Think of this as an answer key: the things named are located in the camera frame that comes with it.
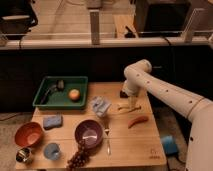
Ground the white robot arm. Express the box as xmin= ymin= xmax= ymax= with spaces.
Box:
xmin=122 ymin=59 xmax=213 ymax=171

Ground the black eraser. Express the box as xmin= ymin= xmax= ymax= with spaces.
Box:
xmin=120 ymin=91 xmax=128 ymax=98

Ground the blue tape roll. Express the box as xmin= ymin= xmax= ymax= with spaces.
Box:
xmin=161 ymin=135 xmax=179 ymax=155

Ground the black dish brush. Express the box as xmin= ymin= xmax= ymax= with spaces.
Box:
xmin=40 ymin=80 xmax=65 ymax=104

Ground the blue sponge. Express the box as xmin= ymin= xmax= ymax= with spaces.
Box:
xmin=43 ymin=115 xmax=63 ymax=130

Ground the small metal cup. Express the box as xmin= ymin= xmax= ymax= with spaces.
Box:
xmin=16 ymin=148 xmax=33 ymax=164

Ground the orange bowl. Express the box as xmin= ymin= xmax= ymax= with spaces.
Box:
xmin=14 ymin=122 xmax=44 ymax=147

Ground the bunch of dark grapes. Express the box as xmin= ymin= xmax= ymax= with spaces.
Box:
xmin=67 ymin=140 xmax=89 ymax=171

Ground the orange peach fruit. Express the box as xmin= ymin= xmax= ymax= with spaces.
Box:
xmin=68 ymin=89 xmax=80 ymax=101

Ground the blue cup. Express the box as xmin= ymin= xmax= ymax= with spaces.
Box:
xmin=43 ymin=143 xmax=61 ymax=161

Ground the purple bowl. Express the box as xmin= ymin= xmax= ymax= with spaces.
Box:
xmin=75 ymin=120 xmax=103 ymax=149

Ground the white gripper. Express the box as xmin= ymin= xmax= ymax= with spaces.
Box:
xmin=122 ymin=80 xmax=140 ymax=109

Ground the orange chili pepper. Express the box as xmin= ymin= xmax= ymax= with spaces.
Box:
xmin=128 ymin=116 xmax=149 ymax=129

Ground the black office chair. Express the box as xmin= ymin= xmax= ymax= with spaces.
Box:
xmin=0 ymin=0 xmax=38 ymax=40

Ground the metal fork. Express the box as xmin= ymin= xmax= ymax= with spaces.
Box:
xmin=104 ymin=118 xmax=111 ymax=155

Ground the green plastic tray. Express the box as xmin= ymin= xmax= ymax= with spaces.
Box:
xmin=33 ymin=76 xmax=88 ymax=110

